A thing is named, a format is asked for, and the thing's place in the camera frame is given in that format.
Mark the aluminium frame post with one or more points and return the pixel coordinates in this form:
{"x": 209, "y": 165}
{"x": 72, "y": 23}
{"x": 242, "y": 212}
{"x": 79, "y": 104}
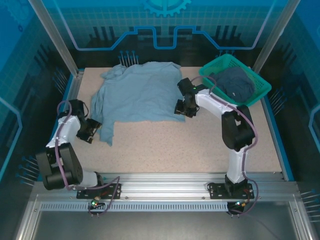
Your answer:
{"x": 276, "y": 35}
{"x": 56, "y": 37}

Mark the small connector with green light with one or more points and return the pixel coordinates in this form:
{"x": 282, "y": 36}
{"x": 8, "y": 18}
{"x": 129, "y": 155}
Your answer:
{"x": 95, "y": 201}
{"x": 240, "y": 204}

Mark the green plastic mesh basket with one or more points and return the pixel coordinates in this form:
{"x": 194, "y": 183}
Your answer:
{"x": 232, "y": 62}

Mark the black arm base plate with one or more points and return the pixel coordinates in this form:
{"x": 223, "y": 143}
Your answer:
{"x": 217, "y": 191}
{"x": 110, "y": 192}

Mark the light blue t-shirt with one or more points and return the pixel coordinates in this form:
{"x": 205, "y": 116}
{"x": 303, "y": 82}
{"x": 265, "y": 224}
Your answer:
{"x": 140, "y": 95}

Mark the aluminium front rail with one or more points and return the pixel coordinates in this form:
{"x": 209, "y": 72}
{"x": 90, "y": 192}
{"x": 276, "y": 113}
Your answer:
{"x": 162, "y": 185}

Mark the dark blue t-shirt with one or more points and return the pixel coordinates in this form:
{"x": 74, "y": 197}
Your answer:
{"x": 235, "y": 82}

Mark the grey metal lower shelf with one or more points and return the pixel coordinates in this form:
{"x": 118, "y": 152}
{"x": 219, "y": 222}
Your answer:
{"x": 160, "y": 225}

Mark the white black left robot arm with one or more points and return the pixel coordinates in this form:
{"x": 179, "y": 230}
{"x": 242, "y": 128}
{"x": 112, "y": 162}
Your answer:
{"x": 66, "y": 130}

